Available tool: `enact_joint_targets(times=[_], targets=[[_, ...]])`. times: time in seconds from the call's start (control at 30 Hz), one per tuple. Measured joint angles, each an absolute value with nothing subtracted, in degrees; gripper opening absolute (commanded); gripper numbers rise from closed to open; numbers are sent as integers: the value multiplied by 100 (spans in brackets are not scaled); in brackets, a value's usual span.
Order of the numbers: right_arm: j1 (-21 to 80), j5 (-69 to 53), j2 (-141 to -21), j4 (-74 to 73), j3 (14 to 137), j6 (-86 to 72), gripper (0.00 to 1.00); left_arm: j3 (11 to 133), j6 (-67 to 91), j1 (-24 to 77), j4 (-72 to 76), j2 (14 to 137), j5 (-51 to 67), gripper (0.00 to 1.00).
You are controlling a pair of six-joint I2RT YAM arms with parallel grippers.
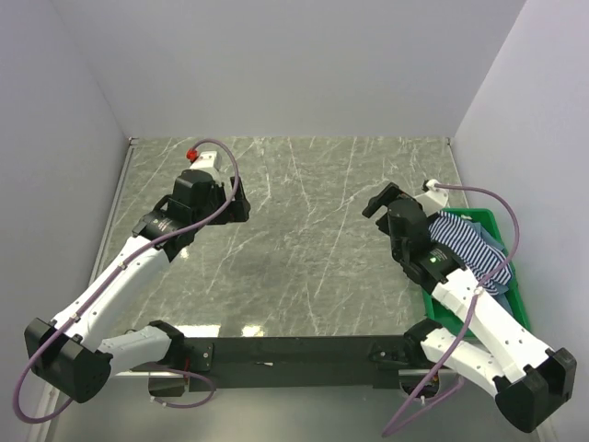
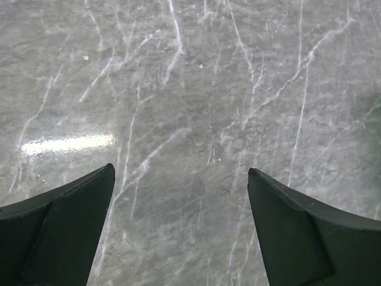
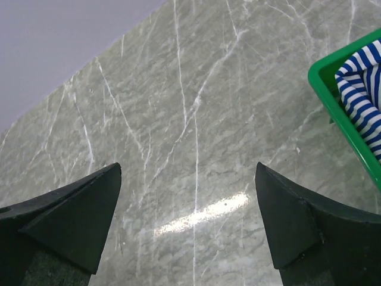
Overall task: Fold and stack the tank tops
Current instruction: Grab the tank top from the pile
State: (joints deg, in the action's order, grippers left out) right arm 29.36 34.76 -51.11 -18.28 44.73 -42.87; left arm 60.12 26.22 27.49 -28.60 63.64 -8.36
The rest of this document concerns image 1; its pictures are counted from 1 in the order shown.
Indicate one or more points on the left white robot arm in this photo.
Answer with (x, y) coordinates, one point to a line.
(72, 351)

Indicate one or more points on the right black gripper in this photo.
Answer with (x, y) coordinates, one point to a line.
(390, 192)

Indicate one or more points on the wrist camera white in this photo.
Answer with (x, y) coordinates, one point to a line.
(433, 199)
(206, 161)

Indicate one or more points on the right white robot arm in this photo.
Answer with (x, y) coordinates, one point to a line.
(527, 379)

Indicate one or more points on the light blue tank top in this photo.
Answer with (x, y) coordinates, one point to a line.
(483, 245)

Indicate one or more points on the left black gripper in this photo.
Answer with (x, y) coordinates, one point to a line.
(237, 209)

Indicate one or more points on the blue white striped tank top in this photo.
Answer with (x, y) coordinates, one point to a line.
(455, 232)

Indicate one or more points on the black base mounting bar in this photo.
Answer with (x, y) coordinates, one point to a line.
(320, 361)

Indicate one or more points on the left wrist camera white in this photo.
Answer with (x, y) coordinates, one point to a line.
(206, 161)

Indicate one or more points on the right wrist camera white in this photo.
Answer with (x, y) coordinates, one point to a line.
(433, 199)

